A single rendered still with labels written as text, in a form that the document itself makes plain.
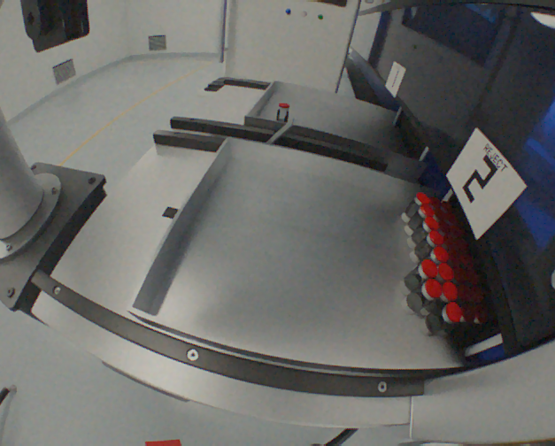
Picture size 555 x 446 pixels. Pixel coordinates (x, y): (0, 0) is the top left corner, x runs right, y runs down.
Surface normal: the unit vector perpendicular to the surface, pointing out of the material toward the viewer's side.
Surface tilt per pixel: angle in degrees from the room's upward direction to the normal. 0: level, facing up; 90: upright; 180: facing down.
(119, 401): 0
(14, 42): 90
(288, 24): 90
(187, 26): 90
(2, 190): 90
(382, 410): 0
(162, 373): 0
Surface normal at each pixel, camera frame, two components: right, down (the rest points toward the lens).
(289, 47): -0.22, 0.73
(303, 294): 0.13, -0.64
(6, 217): 0.80, 0.52
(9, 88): 0.97, 0.22
